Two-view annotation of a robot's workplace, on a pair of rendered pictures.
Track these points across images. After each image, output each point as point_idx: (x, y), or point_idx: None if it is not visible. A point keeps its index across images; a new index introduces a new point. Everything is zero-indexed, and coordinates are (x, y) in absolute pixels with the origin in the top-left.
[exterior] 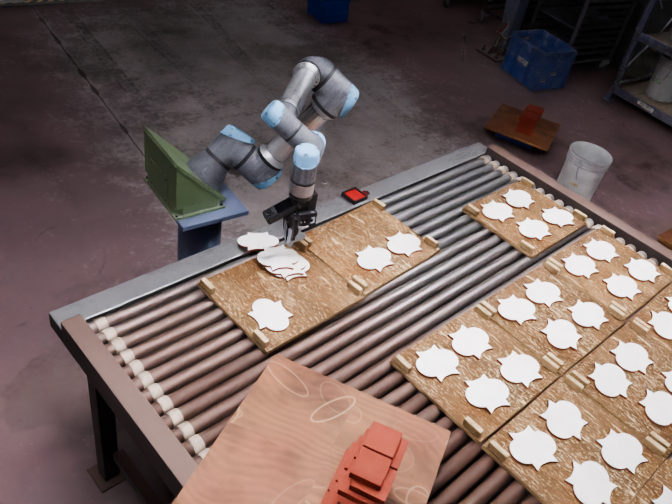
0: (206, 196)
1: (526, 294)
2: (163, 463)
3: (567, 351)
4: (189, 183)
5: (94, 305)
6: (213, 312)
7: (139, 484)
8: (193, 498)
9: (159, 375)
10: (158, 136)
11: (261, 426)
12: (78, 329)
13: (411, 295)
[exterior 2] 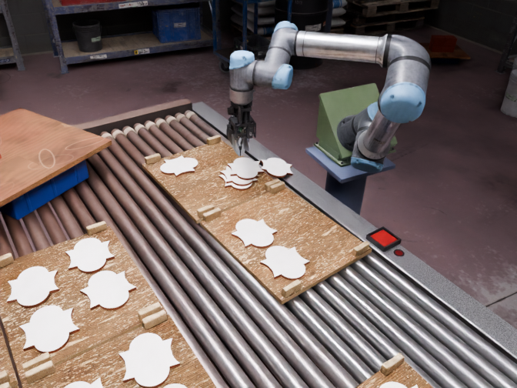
0: (332, 142)
1: (177, 383)
2: None
3: None
4: (325, 118)
5: (206, 112)
6: (192, 148)
7: None
8: (19, 112)
9: (140, 132)
10: (377, 98)
11: (51, 132)
12: (178, 102)
13: (200, 262)
